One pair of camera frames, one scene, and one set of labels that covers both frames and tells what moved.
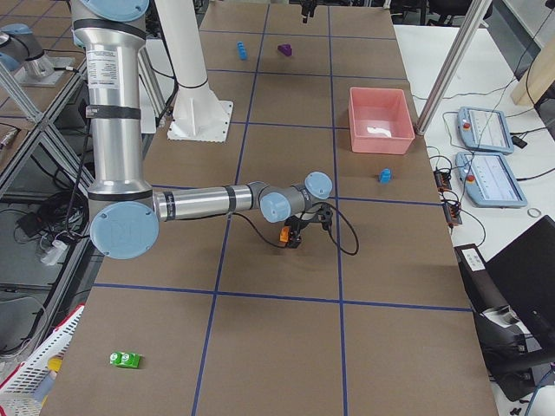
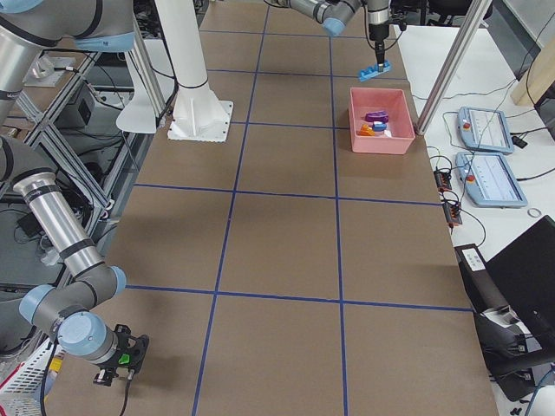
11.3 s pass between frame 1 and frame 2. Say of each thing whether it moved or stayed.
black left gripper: moved
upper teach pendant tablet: stayed
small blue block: moved
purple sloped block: moved
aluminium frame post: stayed
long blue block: moved
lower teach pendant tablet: stayed
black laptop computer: stayed
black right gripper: moved
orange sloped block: moved
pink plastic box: stayed
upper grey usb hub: stayed
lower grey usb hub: stayed
